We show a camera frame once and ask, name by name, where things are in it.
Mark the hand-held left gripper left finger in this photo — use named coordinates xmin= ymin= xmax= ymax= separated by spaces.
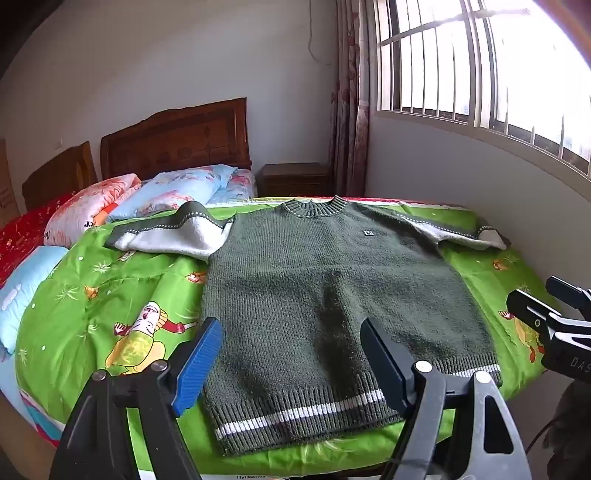
xmin=48 ymin=318 xmax=223 ymax=480

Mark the green cartoon print quilt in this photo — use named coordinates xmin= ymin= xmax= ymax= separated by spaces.
xmin=16 ymin=198 xmax=566 ymax=476

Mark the floral curtain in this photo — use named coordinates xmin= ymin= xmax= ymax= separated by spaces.
xmin=329 ymin=0 xmax=376 ymax=197

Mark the green knitted sweater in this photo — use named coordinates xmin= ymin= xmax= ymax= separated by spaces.
xmin=105 ymin=196 xmax=511 ymax=457

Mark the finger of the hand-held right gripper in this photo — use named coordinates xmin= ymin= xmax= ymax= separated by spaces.
xmin=546 ymin=276 xmax=591 ymax=320
xmin=506 ymin=290 xmax=561 ymax=343

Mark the red patterned blanket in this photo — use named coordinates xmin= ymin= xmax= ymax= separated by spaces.
xmin=0 ymin=193 xmax=77 ymax=287

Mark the large carved wooden headboard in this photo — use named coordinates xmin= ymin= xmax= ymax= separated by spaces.
xmin=100 ymin=97 xmax=253 ymax=182

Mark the wooden nightstand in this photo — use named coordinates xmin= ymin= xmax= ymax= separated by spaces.
xmin=257 ymin=162 xmax=334 ymax=200

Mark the white wall cable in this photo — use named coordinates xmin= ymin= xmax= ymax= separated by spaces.
xmin=307 ymin=0 xmax=338 ymax=63

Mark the pink floral pillow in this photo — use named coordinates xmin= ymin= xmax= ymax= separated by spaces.
xmin=44 ymin=174 xmax=143 ymax=249

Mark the pink and blue pillow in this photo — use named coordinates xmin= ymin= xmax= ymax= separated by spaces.
xmin=208 ymin=168 xmax=257 ymax=206

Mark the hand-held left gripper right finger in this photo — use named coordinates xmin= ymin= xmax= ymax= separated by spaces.
xmin=360 ymin=318 xmax=534 ymax=480

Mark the barred window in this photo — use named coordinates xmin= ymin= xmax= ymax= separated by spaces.
xmin=375 ymin=0 xmax=591 ymax=162

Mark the light blue blanket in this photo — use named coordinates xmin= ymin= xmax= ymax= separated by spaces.
xmin=0 ymin=246 xmax=70 ymax=416

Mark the small wooden headboard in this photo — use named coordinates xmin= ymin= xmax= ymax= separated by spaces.
xmin=21 ymin=141 xmax=99 ymax=210

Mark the blue floral pillow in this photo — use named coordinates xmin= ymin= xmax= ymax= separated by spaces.
xmin=107 ymin=164 xmax=237 ymax=221

